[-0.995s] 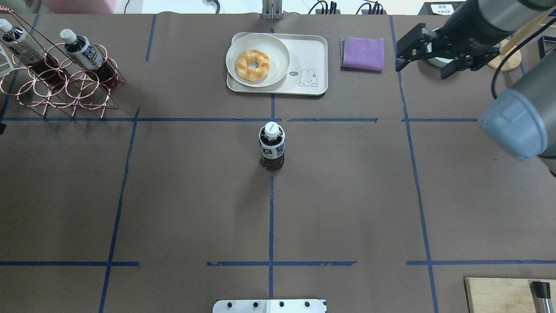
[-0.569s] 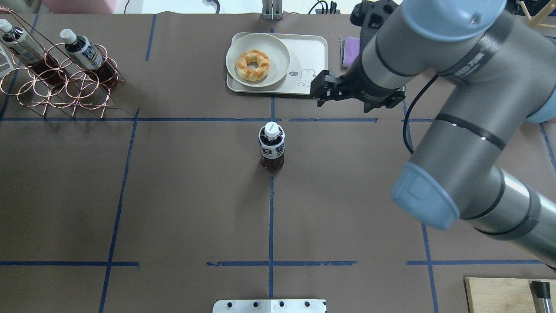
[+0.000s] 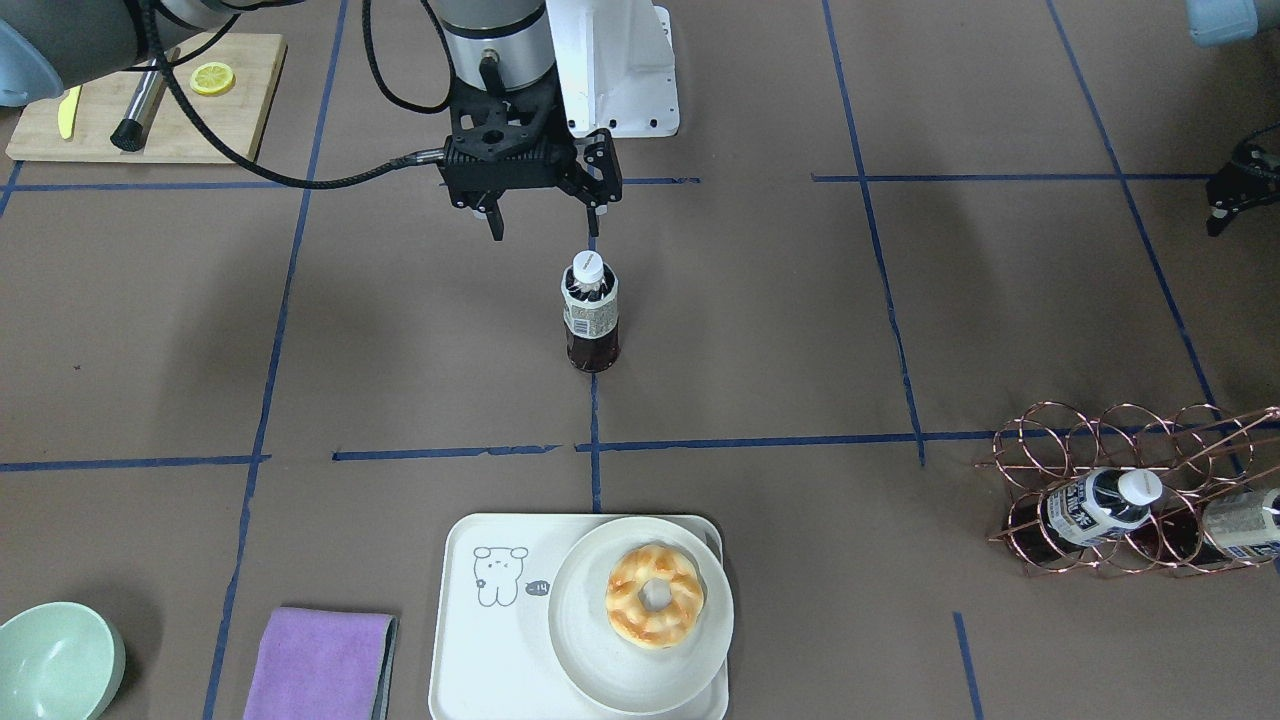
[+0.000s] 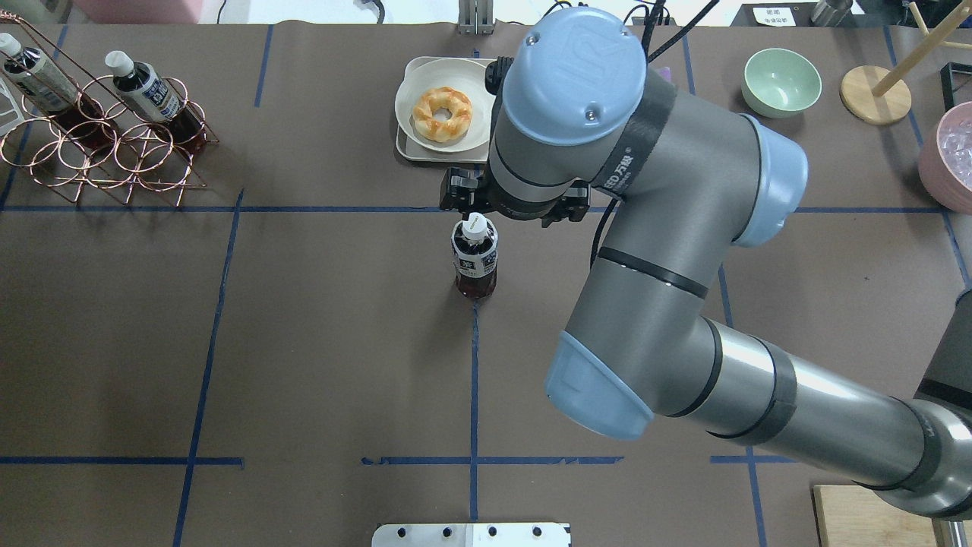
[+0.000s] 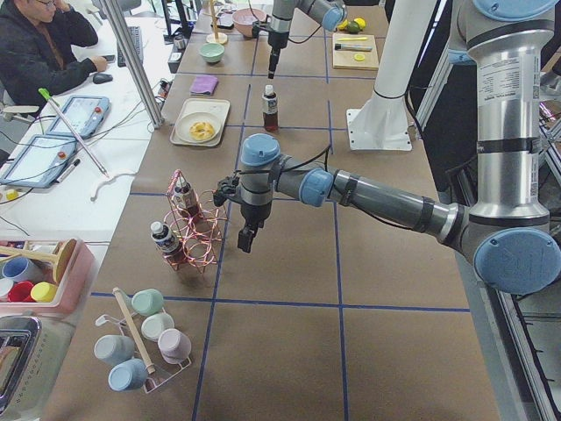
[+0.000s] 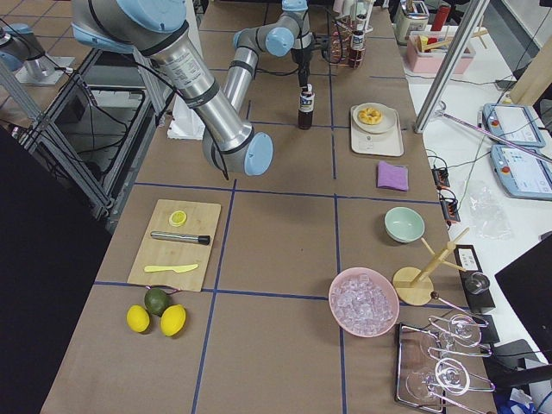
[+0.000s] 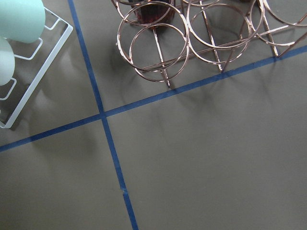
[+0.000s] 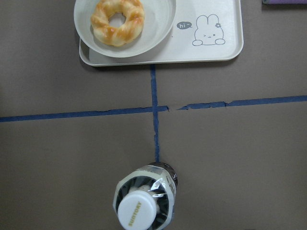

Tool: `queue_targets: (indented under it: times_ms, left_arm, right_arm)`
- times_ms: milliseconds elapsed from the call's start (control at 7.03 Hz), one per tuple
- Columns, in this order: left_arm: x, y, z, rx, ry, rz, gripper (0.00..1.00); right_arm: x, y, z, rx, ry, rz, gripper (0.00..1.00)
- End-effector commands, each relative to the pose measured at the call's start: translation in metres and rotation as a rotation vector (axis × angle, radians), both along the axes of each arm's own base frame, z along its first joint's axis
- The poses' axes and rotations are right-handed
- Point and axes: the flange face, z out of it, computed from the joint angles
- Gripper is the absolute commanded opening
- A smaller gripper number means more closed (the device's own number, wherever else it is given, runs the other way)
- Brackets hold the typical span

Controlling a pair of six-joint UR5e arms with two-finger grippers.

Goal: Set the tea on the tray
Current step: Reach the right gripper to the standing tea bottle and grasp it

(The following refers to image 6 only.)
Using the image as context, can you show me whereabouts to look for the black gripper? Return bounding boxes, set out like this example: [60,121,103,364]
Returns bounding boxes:
[291,47,312,91]

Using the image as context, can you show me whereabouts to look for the dark tea bottle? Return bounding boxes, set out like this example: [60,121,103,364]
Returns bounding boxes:
[348,25,365,68]
[298,84,315,129]

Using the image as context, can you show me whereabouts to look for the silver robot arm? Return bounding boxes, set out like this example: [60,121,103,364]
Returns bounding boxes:
[223,1,315,110]
[72,0,273,176]

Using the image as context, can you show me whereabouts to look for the beige rabbit tray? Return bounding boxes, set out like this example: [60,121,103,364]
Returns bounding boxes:
[350,103,404,157]

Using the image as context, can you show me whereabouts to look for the wine glass rack tray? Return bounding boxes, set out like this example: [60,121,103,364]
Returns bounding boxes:
[394,323,495,413]

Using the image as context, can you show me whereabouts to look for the glazed donut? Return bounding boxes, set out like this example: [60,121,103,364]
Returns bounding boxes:
[357,107,383,125]

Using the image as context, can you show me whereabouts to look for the beige round plate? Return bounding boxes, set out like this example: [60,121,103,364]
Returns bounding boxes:
[352,103,398,134]

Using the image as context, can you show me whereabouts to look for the pink storage bin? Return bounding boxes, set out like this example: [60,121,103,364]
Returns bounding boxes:
[406,34,475,74]

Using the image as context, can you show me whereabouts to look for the purple folded cloth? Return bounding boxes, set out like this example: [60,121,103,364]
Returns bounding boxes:
[376,161,409,191]

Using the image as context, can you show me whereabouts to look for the metal rod tool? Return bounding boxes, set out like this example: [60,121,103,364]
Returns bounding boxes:
[434,101,552,163]

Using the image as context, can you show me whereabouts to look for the mint green bowl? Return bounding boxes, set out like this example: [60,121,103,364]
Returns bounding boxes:
[384,206,425,243]

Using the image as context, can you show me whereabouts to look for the lemon slice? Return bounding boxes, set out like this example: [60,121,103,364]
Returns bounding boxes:
[168,210,187,227]

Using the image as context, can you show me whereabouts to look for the bamboo cutting board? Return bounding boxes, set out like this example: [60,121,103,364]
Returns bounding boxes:
[128,199,221,292]

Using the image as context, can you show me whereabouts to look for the upper teach pendant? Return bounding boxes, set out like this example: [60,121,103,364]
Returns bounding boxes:
[482,103,545,148]

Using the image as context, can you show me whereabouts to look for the teach pendant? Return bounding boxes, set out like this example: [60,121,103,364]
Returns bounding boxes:
[482,103,545,148]
[491,145,551,201]

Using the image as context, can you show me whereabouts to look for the yellow plastic knife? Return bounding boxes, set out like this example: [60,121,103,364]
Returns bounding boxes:
[143,264,198,273]

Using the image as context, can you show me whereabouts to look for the pink bowl of ice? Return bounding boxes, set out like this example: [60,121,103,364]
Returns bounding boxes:
[329,267,399,338]

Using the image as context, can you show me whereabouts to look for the crumpled clear plastic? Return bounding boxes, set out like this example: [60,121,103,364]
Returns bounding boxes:
[467,180,513,240]

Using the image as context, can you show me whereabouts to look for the wooden mug tree stand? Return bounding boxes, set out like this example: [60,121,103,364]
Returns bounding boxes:
[392,228,469,306]

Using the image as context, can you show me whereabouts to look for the lower teach pendant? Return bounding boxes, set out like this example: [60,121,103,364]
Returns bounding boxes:
[491,145,551,201]

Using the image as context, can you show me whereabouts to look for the green lime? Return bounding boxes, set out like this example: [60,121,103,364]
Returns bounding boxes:
[144,287,172,317]

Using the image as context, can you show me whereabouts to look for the steel measuring cup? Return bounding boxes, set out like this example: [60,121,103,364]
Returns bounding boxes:
[464,272,490,295]

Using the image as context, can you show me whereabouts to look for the yellow lemon right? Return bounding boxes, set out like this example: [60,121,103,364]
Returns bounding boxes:
[160,304,186,336]

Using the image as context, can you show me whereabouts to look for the yellow lemon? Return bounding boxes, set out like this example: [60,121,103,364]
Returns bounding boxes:
[126,304,150,333]
[160,304,186,336]

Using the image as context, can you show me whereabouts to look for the black digital scale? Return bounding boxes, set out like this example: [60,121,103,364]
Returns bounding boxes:
[455,245,495,313]

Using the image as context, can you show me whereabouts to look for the yellow lemon left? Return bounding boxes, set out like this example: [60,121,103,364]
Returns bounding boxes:
[126,304,150,333]

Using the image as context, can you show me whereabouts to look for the upper wine glass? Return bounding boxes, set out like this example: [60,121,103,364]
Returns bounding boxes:
[428,313,490,356]

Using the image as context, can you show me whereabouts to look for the lower wine glass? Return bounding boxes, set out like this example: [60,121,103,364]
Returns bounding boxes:
[406,357,470,401]

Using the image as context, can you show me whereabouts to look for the copper wire bottle rack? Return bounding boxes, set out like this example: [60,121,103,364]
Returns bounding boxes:
[329,0,374,68]

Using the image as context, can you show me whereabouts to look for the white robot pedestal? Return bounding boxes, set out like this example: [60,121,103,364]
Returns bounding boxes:
[167,97,205,141]

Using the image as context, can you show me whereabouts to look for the aluminium frame post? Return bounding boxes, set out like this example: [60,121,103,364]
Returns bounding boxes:
[414,0,490,133]

